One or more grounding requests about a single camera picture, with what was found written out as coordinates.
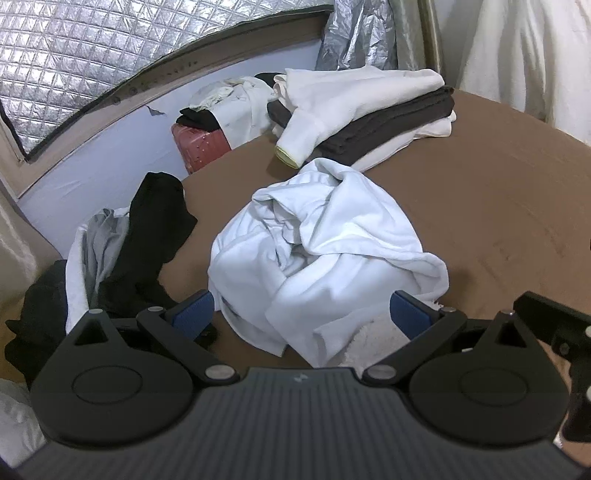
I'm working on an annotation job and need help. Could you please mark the white sweatshirt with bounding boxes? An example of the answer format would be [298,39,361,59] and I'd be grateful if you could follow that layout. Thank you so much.
[208,158,451,367]

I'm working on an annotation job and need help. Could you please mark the red suitcase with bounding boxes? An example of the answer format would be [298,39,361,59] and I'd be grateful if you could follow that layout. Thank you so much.
[172,122,232,175]

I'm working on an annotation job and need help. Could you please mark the grey garment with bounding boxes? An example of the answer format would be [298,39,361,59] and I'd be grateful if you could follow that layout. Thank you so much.
[83,209,132,301]

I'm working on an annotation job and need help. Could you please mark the dark garment pile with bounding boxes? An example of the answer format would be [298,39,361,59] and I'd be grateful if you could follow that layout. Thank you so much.
[4,258,70,388]

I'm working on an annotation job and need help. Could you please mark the white fluffy blanket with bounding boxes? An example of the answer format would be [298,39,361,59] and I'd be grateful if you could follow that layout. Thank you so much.
[443,0,591,144]

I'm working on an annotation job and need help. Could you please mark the white cloth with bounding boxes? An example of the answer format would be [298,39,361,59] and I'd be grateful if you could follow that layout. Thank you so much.
[0,378,47,467]

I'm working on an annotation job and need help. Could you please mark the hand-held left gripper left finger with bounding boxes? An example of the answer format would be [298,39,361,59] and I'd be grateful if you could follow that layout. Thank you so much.
[65,290,241,386]

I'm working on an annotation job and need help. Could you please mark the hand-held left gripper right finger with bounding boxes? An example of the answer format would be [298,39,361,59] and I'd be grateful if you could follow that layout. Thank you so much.
[362,290,532,386]

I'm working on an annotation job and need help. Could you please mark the white folded garment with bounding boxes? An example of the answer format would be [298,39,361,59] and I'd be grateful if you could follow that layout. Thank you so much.
[272,108,458,172]

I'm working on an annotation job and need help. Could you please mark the black garment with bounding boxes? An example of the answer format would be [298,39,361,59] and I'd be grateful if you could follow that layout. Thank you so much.
[99,172,218,347]

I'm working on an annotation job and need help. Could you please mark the white crumpled garment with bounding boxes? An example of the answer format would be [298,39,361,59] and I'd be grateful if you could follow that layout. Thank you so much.
[65,208,130,333]

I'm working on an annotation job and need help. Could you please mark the silver quilted insulation sheet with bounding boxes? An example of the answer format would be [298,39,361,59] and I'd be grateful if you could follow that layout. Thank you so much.
[0,0,335,160]

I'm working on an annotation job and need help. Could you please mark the beige curtain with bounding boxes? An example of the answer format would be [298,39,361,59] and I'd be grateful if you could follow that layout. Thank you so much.
[0,185,61,324]
[392,0,446,77]

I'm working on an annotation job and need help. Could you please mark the silver foil sheet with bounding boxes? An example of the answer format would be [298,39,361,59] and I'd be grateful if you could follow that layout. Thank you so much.
[316,0,398,72]

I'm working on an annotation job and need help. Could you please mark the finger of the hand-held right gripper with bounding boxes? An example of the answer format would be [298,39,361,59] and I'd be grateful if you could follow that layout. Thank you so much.
[513,291,591,335]

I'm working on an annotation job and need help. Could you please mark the black cloth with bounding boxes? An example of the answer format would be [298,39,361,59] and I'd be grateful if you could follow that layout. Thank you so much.
[178,107,222,132]

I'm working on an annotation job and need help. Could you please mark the white shirt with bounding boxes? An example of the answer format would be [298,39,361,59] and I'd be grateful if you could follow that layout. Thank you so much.
[189,76,282,149]

